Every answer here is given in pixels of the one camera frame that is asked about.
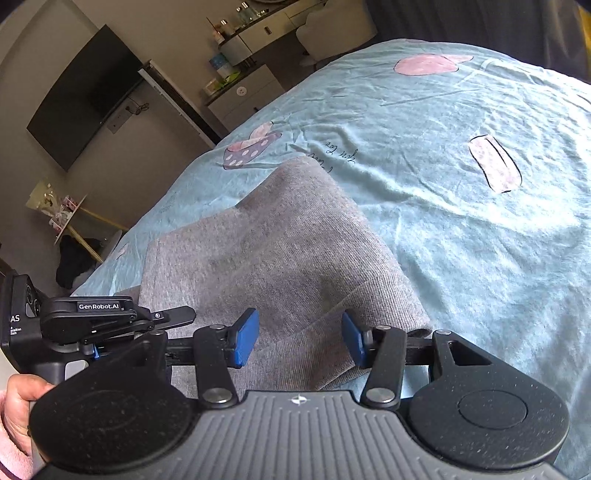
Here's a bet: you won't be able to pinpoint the dark grey curtain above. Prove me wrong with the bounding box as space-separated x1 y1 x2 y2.
367 0 590 81

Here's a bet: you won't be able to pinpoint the black wall television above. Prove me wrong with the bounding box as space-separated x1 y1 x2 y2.
27 26 142 171

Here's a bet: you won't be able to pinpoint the person's left hand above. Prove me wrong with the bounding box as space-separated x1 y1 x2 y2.
2 374 54 455

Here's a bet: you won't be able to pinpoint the grey knit pants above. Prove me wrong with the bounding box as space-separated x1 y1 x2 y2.
123 157 432 393

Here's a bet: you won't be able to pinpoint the white drawer cabinet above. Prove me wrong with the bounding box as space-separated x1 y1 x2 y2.
206 65 284 131

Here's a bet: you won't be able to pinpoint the light blue patterned bedsheet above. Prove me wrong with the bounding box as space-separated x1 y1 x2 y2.
79 40 590 479

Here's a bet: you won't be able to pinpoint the white vanity desk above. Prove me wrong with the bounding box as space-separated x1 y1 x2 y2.
218 0 325 66

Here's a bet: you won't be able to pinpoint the cream fluffy chair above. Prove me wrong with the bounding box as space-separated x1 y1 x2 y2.
295 0 378 67

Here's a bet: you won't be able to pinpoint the small round side table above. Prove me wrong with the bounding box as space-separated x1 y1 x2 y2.
48 193 130 264

